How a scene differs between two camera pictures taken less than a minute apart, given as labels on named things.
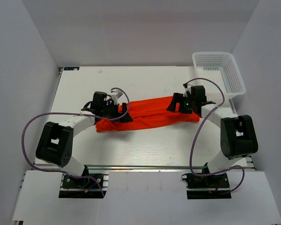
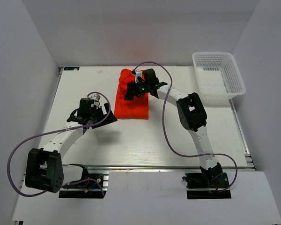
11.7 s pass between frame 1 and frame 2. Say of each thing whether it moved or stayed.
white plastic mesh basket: stayed
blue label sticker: stayed
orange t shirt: moved
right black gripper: moved
